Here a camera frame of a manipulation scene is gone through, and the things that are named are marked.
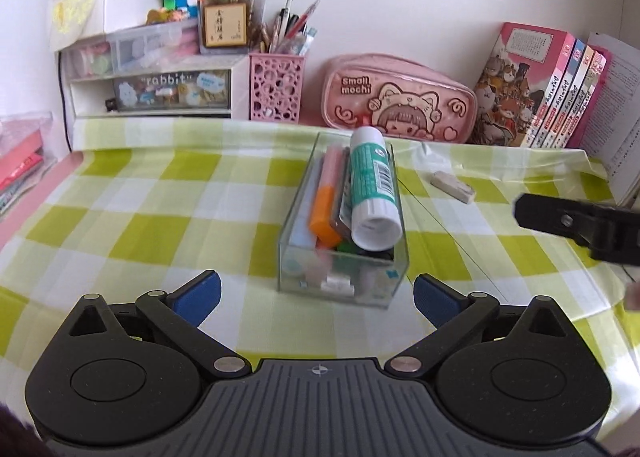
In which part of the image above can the white teal glue stick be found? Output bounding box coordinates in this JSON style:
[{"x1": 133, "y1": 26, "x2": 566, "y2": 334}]
[{"x1": 349, "y1": 126, "x2": 402, "y2": 251}]

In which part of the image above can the green cap marker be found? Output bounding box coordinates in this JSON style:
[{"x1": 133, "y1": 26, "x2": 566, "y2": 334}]
[{"x1": 335, "y1": 240, "x2": 364, "y2": 255}]

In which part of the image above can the clear acrylic organizer box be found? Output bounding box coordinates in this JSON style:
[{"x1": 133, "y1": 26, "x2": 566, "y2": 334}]
[{"x1": 278, "y1": 133, "x2": 409, "y2": 309}]

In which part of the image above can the grey lead refill case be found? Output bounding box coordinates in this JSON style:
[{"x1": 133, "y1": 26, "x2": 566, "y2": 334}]
[{"x1": 330, "y1": 147, "x2": 352, "y2": 240}]

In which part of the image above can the light blue highlighter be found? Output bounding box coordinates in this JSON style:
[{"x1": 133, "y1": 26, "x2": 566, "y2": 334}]
[{"x1": 290, "y1": 158, "x2": 322, "y2": 249}]

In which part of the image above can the orange highlighter marker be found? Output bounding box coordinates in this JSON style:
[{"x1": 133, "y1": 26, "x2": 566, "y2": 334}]
[{"x1": 309, "y1": 186, "x2": 342, "y2": 248}]

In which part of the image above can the coral pink highlighter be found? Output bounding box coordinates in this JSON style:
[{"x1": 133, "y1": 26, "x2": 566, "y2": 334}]
[{"x1": 319, "y1": 144, "x2": 347, "y2": 189}]

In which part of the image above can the gloved hand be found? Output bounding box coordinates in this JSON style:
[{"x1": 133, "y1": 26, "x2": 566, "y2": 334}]
[{"x1": 625, "y1": 281, "x2": 640, "y2": 312}]

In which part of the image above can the white printed paper stack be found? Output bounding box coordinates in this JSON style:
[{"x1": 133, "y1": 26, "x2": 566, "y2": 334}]
[{"x1": 580, "y1": 32, "x2": 639, "y2": 206}]

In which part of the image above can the pink spine book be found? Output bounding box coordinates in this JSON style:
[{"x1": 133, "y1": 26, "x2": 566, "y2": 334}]
[{"x1": 552, "y1": 45, "x2": 610, "y2": 149}]

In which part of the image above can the cream spine book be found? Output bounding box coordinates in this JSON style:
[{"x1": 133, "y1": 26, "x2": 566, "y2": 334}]
[{"x1": 539, "y1": 40, "x2": 593, "y2": 148}]

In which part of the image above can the white eraser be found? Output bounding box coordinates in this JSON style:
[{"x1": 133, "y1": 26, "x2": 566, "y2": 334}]
[{"x1": 430, "y1": 171, "x2": 476, "y2": 204}]

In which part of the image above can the blue spine book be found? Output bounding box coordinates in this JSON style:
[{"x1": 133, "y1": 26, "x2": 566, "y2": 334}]
[{"x1": 523, "y1": 39, "x2": 586, "y2": 148}]

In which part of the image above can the pink cartoon book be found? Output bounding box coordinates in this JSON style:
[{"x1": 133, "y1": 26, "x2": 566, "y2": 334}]
[{"x1": 470, "y1": 22, "x2": 576, "y2": 147}]

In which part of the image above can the pink cartoon pencil case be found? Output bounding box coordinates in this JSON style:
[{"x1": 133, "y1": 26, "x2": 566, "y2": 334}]
[{"x1": 321, "y1": 53, "x2": 477, "y2": 144}]

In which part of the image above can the white drawer organizer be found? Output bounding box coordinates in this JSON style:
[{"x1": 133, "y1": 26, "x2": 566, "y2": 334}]
[{"x1": 62, "y1": 34, "x2": 250, "y2": 120}]

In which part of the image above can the pink perforated pen holder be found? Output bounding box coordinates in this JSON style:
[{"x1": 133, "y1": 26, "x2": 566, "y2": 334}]
[{"x1": 250, "y1": 53, "x2": 305, "y2": 123}]

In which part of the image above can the clear storage box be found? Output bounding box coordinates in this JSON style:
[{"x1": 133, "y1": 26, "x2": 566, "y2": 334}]
[{"x1": 107, "y1": 19, "x2": 200, "y2": 73}]

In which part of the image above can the framed calligraphy plaque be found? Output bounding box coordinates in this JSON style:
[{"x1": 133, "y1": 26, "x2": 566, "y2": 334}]
[{"x1": 202, "y1": 2, "x2": 248, "y2": 48}]

